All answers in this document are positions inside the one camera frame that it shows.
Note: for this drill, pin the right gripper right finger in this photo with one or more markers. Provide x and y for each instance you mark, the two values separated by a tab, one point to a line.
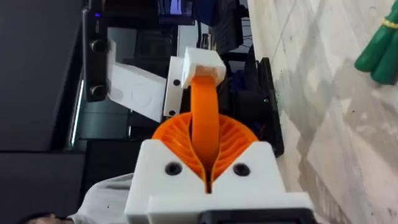
258	174

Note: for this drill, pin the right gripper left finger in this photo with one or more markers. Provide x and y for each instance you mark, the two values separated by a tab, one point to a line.
155	174

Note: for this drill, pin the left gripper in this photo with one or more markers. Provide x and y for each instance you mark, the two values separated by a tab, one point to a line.
136	90

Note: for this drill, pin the green toy vegetable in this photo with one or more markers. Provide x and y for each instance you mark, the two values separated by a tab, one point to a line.
382	59

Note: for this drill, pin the person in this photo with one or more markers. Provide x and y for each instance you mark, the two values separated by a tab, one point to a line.
102	199

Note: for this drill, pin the lit screen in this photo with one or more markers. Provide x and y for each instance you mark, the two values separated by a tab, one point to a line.
175	7

